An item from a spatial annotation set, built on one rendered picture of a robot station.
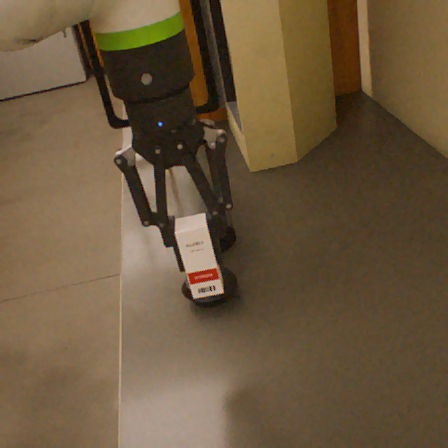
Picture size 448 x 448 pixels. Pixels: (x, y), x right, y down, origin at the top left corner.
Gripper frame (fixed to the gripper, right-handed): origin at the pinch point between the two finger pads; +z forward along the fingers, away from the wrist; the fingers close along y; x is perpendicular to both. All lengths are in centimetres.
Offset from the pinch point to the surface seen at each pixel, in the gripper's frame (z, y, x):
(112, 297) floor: 114, 62, -147
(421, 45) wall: 2, -52, -65
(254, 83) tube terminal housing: 0, -14, -56
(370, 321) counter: 19.3, -21.4, -0.2
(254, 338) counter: 19.0, -4.5, -0.9
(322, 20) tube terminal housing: -7, -32, -70
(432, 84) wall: 9, -53, -59
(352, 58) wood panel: 11, -44, -96
